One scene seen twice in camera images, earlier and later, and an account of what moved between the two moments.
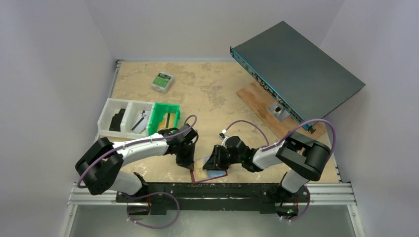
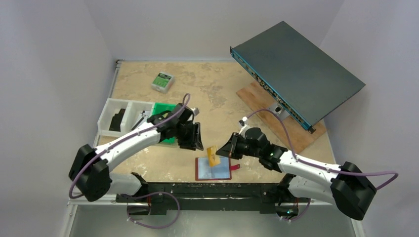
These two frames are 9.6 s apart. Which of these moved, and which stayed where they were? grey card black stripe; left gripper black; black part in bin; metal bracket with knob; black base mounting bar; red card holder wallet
Moved: left gripper black; red card holder wallet
Stayed: black base mounting bar; black part in bin; metal bracket with knob; grey card black stripe
